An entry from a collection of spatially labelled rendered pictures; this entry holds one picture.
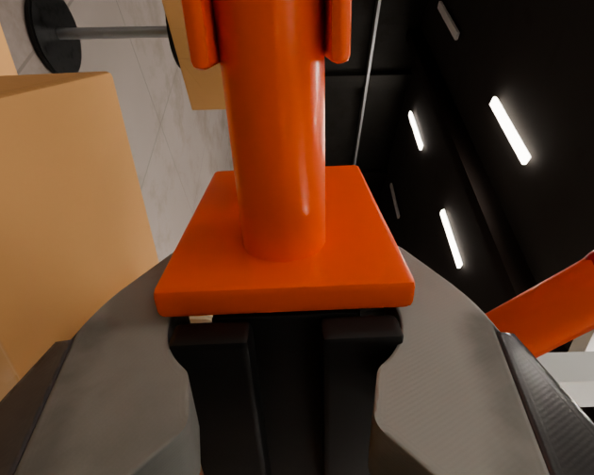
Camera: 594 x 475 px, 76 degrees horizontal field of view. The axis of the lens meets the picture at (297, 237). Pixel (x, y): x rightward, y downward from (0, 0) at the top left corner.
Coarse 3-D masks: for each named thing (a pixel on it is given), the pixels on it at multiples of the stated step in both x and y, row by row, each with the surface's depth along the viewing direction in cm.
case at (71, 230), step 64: (0, 128) 17; (64, 128) 22; (0, 192) 17; (64, 192) 22; (128, 192) 30; (0, 256) 17; (64, 256) 21; (128, 256) 29; (0, 320) 17; (64, 320) 21; (0, 384) 16
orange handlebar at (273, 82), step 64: (192, 0) 7; (256, 0) 7; (320, 0) 7; (192, 64) 7; (256, 64) 7; (320, 64) 8; (256, 128) 8; (320, 128) 8; (256, 192) 8; (320, 192) 9; (256, 256) 9
